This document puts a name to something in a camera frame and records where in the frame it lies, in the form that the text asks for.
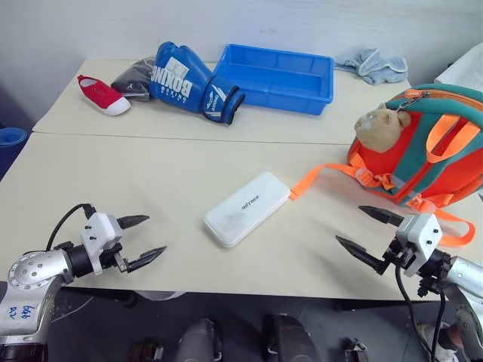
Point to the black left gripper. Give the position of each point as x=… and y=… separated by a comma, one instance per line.
x=113, y=256

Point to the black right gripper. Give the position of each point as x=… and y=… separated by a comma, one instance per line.
x=400, y=254

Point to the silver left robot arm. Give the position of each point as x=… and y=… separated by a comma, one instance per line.
x=35, y=269

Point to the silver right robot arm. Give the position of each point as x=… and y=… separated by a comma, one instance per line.
x=466, y=275

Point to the orange and teal backpack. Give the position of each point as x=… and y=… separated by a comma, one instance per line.
x=449, y=173

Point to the tan plush animal toy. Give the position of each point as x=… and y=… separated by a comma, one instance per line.
x=379, y=130

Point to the white power bank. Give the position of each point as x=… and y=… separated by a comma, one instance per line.
x=245, y=209

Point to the red child shoe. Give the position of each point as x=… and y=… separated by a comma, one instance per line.
x=103, y=96

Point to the black packaged cloth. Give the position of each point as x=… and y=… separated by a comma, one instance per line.
x=132, y=81

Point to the blue boxing glove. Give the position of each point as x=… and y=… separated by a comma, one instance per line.
x=177, y=81

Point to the light blue towel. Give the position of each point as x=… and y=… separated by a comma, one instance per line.
x=379, y=68

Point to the blue plastic bin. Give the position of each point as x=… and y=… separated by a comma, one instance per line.
x=275, y=90

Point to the white furniture piece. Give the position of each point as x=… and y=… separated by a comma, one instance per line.
x=466, y=68

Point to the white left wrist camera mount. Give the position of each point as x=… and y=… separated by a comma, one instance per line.
x=99, y=228

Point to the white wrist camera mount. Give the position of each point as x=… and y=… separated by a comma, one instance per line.
x=422, y=235
x=99, y=228

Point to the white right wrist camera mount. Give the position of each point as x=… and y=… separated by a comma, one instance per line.
x=422, y=235

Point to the small dark metal bracket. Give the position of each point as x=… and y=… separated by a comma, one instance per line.
x=355, y=350

